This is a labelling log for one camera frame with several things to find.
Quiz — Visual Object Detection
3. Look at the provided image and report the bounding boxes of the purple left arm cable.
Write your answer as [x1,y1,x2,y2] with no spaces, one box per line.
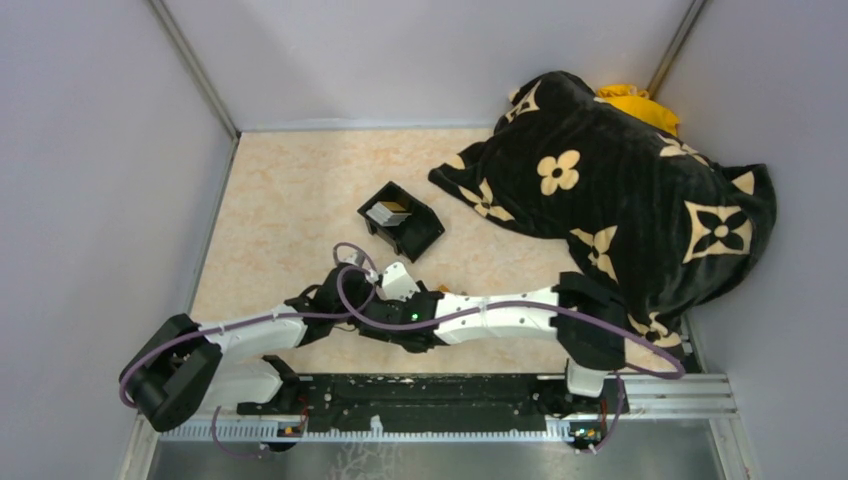
[117,242,380,461]

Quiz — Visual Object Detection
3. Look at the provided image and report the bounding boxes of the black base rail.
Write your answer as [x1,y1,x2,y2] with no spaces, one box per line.
[158,370,740,458]

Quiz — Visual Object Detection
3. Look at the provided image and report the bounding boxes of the yellow cloth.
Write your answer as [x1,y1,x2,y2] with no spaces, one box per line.
[596,84,680,136]

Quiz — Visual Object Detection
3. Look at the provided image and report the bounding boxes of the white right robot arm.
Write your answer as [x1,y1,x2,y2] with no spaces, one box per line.
[353,272,627,412]

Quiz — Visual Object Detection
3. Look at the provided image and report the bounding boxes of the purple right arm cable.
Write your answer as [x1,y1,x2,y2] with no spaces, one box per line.
[335,264,688,455]

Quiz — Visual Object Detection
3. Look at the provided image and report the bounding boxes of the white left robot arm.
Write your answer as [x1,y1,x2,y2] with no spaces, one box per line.
[119,263,379,432]

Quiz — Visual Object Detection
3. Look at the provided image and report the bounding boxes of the stack of white cards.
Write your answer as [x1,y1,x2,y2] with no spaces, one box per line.
[366,201,411,227]

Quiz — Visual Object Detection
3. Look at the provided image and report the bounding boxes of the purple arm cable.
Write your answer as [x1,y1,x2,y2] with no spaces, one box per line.
[335,264,688,455]
[117,242,380,461]

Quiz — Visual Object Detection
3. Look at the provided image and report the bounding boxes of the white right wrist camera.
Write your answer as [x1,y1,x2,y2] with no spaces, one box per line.
[379,261,421,301]

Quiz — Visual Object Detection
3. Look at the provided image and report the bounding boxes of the black plastic card box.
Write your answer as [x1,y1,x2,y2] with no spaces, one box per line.
[357,181,445,262]

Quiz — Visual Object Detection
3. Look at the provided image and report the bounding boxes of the black flower-pattern blanket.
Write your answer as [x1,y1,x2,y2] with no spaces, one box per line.
[428,71,777,356]

